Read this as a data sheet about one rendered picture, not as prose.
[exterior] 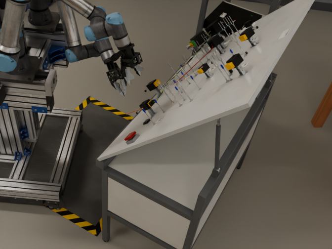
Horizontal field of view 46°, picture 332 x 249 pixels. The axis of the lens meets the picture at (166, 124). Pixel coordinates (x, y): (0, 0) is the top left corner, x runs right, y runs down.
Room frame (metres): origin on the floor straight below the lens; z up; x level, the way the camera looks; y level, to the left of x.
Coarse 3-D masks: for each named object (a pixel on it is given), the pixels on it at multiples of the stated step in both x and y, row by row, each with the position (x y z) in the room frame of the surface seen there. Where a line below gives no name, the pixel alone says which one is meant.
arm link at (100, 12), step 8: (64, 0) 1.67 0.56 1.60; (72, 0) 1.68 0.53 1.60; (80, 0) 1.70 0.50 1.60; (72, 8) 1.69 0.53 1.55; (80, 8) 1.68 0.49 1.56; (88, 8) 1.70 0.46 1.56; (96, 8) 1.73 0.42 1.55; (88, 16) 1.69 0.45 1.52; (96, 16) 1.68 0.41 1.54; (104, 16) 1.72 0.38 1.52
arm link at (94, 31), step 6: (96, 18) 1.66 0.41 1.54; (102, 18) 1.68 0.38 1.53; (90, 24) 1.63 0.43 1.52; (96, 24) 1.61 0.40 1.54; (102, 24) 1.60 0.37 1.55; (84, 30) 1.59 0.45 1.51; (90, 30) 1.58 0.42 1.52; (96, 30) 1.58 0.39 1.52; (102, 30) 1.58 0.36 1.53; (90, 36) 1.57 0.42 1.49; (96, 36) 1.57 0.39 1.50; (102, 36) 1.58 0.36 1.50; (108, 36) 1.59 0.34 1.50
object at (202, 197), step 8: (272, 80) 2.13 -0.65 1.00; (264, 88) 2.03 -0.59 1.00; (264, 96) 1.95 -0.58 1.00; (256, 104) 1.86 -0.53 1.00; (248, 112) 1.78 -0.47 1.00; (248, 120) 1.71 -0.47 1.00; (240, 128) 1.63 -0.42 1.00; (240, 136) 1.56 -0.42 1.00; (232, 144) 1.49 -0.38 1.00; (224, 152) 1.43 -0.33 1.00; (232, 152) 1.44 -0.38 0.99; (224, 160) 1.37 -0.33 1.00; (216, 176) 1.24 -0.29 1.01; (208, 184) 1.20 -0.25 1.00; (200, 192) 1.14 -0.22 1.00; (208, 192) 1.15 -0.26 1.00; (200, 200) 1.12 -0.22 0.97; (200, 208) 1.11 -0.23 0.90; (192, 216) 1.12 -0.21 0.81; (200, 216) 1.13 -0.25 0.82
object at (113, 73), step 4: (108, 60) 1.70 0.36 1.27; (108, 64) 1.71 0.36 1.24; (112, 64) 1.71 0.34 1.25; (108, 68) 1.67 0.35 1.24; (112, 68) 1.69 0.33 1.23; (116, 68) 1.68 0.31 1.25; (108, 72) 1.67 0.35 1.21; (112, 72) 1.66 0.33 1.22; (116, 72) 1.66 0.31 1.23; (120, 72) 1.68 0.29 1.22; (108, 76) 1.66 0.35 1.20; (112, 76) 1.66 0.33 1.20; (116, 76) 1.65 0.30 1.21; (120, 76) 1.66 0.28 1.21; (112, 80) 1.64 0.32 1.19; (116, 80) 1.69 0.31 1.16
